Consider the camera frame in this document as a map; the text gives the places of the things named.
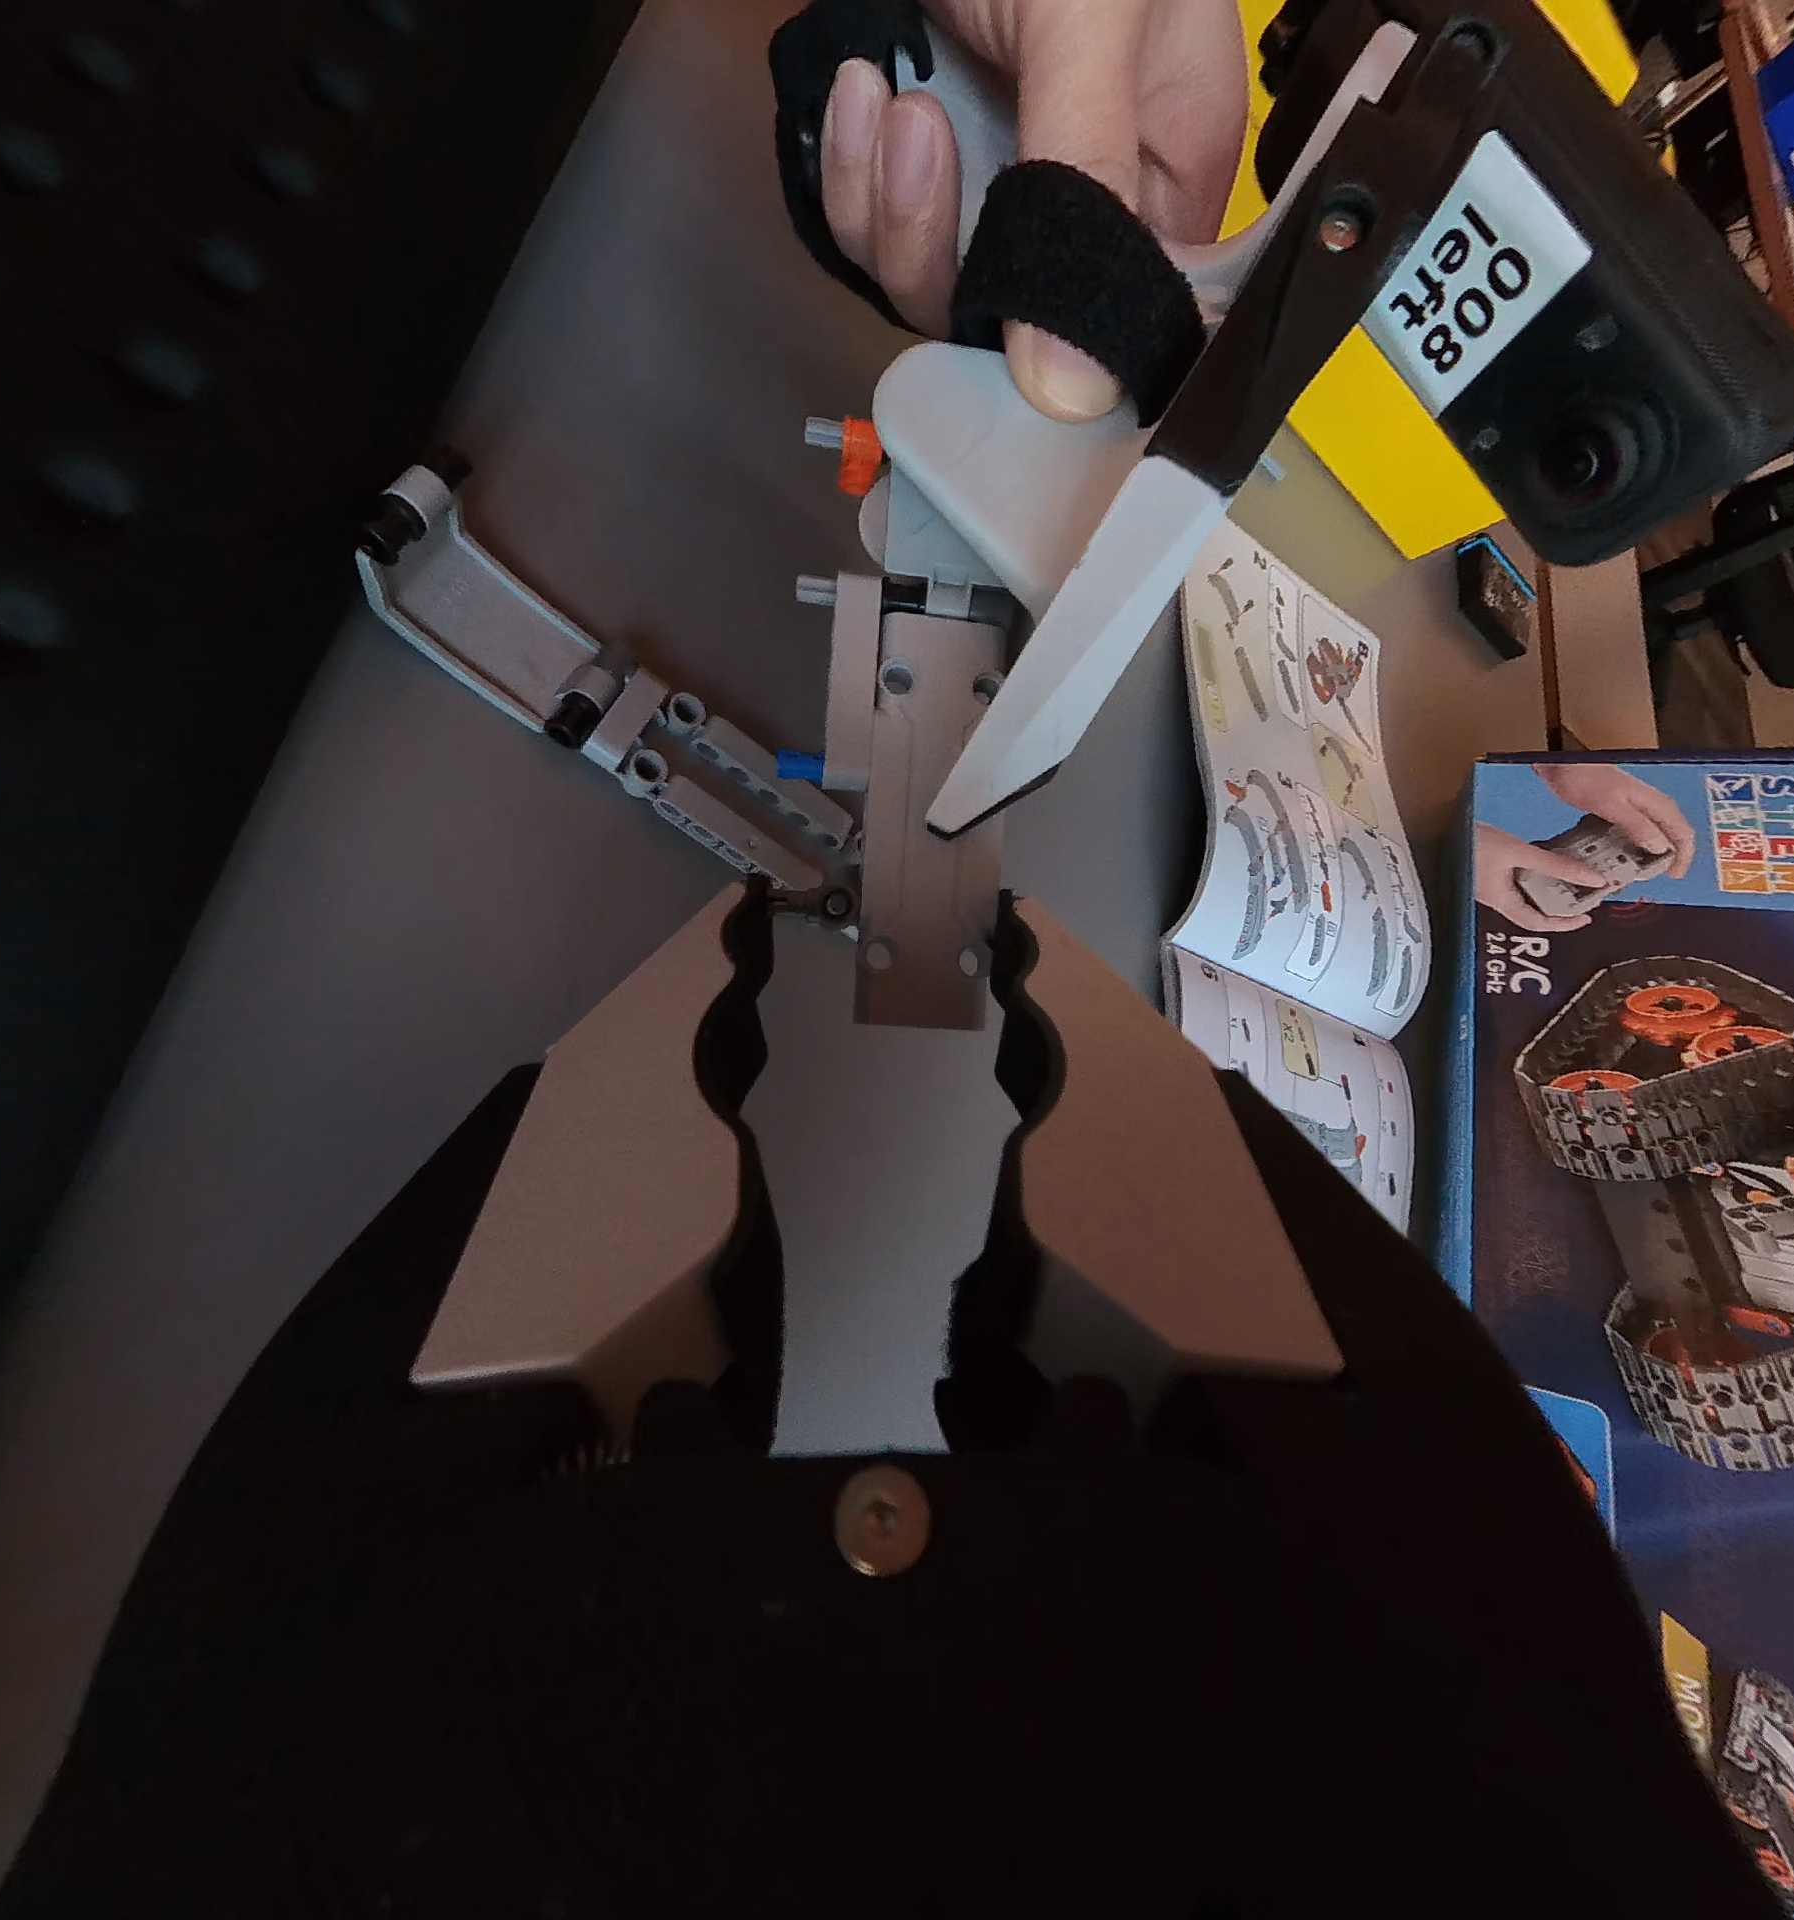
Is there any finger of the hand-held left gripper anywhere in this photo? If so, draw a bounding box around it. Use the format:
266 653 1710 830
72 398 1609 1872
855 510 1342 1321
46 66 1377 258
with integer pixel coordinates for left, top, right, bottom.
924 453 1236 837

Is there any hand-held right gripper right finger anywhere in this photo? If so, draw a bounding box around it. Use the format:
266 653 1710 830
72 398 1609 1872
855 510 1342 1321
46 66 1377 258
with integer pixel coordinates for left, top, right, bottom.
937 892 1353 1449

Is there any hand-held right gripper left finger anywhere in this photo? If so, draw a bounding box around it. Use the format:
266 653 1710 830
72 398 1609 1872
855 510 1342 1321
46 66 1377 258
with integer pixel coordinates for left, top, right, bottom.
408 883 786 1449

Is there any grey curved panel assembly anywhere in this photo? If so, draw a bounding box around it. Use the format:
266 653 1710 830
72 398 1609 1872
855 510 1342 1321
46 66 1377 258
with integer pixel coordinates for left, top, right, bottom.
352 453 877 941

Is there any grey desk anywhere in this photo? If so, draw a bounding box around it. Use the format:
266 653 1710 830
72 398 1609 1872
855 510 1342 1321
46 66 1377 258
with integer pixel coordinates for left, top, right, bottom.
0 0 1568 1920

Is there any person's left hand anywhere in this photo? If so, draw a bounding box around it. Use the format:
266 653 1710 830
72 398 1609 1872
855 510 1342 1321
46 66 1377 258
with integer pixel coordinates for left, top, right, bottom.
823 0 1257 426

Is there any orange connector piece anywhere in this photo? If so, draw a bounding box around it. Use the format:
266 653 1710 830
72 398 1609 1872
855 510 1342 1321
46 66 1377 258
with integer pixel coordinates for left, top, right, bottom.
803 414 886 499

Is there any yellow plastic bin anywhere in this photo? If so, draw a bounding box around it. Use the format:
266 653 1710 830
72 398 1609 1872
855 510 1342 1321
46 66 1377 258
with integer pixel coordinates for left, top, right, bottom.
1227 0 1643 560

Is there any black flat box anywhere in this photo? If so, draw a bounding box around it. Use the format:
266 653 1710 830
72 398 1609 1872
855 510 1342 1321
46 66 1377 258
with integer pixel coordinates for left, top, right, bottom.
1448 525 1541 664

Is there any black office chair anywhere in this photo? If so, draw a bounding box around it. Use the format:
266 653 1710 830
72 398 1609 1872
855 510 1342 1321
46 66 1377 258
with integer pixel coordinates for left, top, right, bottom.
1652 484 1794 697

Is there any white instruction booklet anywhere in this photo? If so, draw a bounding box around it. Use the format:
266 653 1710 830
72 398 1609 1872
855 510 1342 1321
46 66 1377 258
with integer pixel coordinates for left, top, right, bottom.
1156 517 1437 1240

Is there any blue toy kit box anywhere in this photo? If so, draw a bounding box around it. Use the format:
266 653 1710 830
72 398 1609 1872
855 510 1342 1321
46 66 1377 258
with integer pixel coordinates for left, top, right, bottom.
1437 749 1794 1920

